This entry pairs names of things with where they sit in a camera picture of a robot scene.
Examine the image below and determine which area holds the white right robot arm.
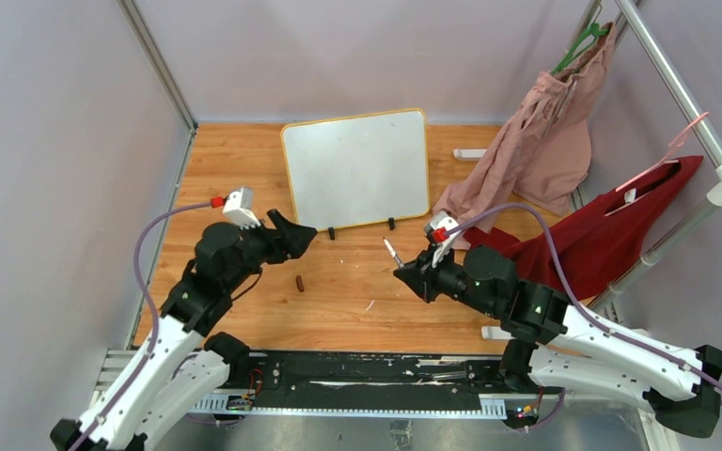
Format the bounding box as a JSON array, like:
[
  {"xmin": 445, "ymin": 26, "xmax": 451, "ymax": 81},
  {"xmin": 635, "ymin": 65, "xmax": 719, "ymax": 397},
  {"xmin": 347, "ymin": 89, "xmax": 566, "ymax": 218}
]
[{"xmin": 393, "ymin": 247, "xmax": 722, "ymax": 439}]

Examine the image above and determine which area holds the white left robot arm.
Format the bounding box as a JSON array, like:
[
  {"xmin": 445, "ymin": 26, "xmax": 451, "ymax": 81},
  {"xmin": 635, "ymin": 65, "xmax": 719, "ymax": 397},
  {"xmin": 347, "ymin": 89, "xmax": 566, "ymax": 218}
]
[{"xmin": 50, "ymin": 210, "xmax": 318, "ymax": 450}]

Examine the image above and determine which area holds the white marker pen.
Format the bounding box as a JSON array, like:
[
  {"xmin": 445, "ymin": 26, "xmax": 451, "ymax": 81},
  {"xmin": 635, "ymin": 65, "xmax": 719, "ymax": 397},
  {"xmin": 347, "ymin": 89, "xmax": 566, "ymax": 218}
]
[{"xmin": 383, "ymin": 237, "xmax": 404, "ymax": 268}]

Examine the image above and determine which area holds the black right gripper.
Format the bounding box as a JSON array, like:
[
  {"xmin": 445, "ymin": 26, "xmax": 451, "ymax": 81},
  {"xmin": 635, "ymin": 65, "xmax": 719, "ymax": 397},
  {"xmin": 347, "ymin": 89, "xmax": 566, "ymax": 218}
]
[{"xmin": 395, "ymin": 241, "xmax": 499, "ymax": 319}]

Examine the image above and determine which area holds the white whiteboard eraser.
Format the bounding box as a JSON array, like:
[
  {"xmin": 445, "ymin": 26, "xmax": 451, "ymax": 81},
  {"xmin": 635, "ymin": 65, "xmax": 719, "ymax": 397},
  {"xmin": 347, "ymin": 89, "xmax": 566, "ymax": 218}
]
[{"xmin": 453, "ymin": 148, "xmax": 486, "ymax": 162}]

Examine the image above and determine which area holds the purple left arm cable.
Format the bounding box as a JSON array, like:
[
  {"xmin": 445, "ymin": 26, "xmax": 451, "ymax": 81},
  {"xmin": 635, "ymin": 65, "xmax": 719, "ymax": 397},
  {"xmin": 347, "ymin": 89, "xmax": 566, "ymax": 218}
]
[{"xmin": 65, "ymin": 194, "xmax": 227, "ymax": 451}]

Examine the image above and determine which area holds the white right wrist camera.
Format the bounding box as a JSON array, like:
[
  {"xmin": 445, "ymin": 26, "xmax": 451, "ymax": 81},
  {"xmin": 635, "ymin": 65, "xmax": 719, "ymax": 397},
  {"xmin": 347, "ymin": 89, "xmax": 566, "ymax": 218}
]
[{"xmin": 424, "ymin": 210, "xmax": 461, "ymax": 268}]

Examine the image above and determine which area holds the metal clothes rack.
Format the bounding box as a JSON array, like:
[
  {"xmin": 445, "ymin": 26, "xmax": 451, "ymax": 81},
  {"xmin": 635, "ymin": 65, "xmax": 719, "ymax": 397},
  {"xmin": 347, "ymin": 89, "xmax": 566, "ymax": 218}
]
[{"xmin": 480, "ymin": 0, "xmax": 722, "ymax": 349}]

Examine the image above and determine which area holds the red hanging garment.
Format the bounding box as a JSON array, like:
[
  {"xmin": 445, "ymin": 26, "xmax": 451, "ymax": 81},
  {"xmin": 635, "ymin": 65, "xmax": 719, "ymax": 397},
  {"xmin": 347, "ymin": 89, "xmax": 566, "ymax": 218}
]
[{"xmin": 463, "ymin": 155, "xmax": 703, "ymax": 300}]

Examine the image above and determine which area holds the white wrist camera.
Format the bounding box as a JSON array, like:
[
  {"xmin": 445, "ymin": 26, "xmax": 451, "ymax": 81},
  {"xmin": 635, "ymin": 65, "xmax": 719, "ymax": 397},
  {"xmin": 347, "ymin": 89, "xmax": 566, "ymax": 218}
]
[
  {"xmin": 424, "ymin": 210, "xmax": 461, "ymax": 268},
  {"xmin": 222, "ymin": 186, "xmax": 262, "ymax": 230}
]

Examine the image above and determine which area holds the pink clothes hanger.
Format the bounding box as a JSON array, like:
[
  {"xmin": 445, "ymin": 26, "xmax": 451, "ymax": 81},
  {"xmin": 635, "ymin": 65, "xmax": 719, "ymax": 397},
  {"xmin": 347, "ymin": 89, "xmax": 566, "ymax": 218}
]
[{"xmin": 615, "ymin": 111, "xmax": 709, "ymax": 192}]

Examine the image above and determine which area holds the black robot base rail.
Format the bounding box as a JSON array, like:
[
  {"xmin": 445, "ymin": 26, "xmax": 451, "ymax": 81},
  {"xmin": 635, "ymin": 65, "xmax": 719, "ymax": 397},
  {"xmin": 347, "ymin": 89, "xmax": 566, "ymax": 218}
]
[{"xmin": 89, "ymin": 348, "xmax": 665, "ymax": 430}]

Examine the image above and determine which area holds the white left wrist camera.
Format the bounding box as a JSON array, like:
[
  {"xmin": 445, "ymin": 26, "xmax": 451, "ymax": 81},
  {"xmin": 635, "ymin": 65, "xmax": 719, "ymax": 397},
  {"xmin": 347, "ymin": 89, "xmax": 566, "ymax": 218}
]
[{"xmin": 222, "ymin": 186, "xmax": 262, "ymax": 230}]

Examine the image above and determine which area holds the aluminium corner frame post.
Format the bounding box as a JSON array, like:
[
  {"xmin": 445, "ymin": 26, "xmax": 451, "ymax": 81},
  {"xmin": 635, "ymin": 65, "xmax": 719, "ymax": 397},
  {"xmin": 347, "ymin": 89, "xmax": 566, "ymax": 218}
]
[{"xmin": 117, "ymin": 0, "xmax": 198, "ymax": 135}]

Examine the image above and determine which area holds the green clothes hanger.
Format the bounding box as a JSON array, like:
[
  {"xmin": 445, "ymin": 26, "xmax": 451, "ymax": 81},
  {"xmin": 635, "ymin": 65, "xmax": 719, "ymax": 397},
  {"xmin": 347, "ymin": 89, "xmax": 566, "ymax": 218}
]
[{"xmin": 550, "ymin": 22, "xmax": 610, "ymax": 75}]

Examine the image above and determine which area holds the yellow framed whiteboard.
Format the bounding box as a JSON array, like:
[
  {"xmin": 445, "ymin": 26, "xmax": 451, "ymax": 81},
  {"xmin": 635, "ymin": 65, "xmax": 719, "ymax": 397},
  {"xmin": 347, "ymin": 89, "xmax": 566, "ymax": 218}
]
[{"xmin": 280, "ymin": 108, "xmax": 431, "ymax": 230}]

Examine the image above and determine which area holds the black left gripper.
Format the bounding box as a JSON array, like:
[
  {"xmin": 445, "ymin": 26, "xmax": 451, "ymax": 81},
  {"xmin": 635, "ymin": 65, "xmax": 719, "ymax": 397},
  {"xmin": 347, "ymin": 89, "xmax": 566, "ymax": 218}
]
[{"xmin": 227, "ymin": 208, "xmax": 318, "ymax": 290}]

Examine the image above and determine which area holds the pink hanging garment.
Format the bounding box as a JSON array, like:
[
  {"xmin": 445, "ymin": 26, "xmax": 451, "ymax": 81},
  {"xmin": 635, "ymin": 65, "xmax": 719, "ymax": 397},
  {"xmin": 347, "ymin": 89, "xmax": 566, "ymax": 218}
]
[{"xmin": 432, "ymin": 23, "xmax": 616, "ymax": 224}]

